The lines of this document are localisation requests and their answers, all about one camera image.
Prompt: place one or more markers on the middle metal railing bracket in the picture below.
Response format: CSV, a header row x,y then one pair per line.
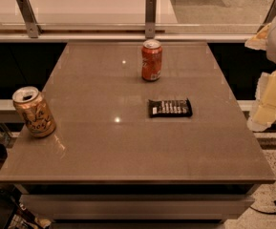
x,y
150,18

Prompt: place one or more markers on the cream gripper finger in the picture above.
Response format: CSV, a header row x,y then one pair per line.
x,y
263,111
259,40

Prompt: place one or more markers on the left metal railing bracket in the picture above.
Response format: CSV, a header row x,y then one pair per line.
x,y
32,27

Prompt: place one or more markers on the right metal railing bracket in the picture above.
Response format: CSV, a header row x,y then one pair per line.
x,y
270,15

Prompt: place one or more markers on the gold La Croix can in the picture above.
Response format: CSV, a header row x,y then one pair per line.
x,y
33,108

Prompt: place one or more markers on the black rxbar chocolate bar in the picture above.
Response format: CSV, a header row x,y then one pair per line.
x,y
170,108

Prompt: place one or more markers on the red orange soda can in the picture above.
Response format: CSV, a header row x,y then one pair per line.
x,y
151,60

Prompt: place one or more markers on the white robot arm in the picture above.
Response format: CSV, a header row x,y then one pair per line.
x,y
271,42

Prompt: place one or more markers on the metal railing bracket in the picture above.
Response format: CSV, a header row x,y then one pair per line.
x,y
270,15
32,27
150,18

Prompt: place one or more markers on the grey table with drawer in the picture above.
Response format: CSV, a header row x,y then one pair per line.
x,y
108,159

